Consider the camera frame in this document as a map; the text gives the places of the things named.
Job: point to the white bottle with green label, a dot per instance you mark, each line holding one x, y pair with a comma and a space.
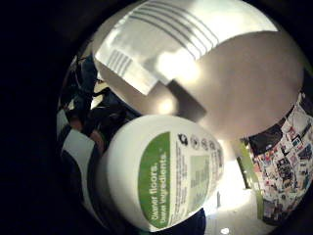
130, 169

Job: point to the dark office chair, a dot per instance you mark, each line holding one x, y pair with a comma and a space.
86, 81

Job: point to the colourful collage printed box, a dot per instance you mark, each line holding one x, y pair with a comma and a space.
283, 163

